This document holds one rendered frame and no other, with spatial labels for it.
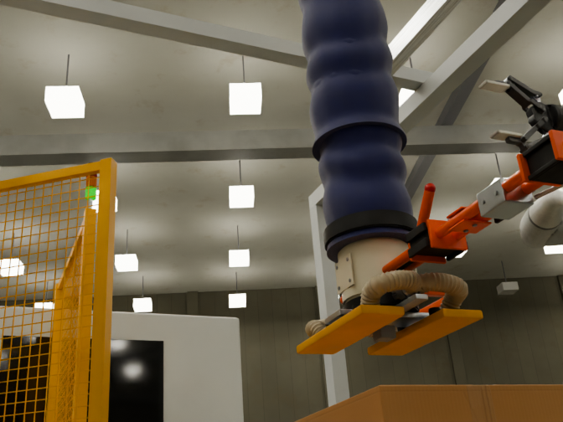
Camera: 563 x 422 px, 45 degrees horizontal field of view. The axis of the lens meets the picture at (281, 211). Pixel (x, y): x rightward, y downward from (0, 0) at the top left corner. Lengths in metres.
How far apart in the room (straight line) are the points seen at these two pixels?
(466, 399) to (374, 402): 0.17
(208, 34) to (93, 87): 6.89
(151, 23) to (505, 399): 2.99
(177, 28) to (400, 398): 2.98
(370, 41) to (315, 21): 0.16
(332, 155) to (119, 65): 8.68
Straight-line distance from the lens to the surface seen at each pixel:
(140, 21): 3.84
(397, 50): 3.99
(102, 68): 10.31
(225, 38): 3.94
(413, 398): 1.20
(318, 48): 1.82
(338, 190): 1.61
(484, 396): 1.28
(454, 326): 1.54
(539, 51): 11.09
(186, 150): 10.81
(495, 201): 1.22
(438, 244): 1.35
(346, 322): 1.42
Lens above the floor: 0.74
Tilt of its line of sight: 25 degrees up
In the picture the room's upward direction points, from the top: 4 degrees counter-clockwise
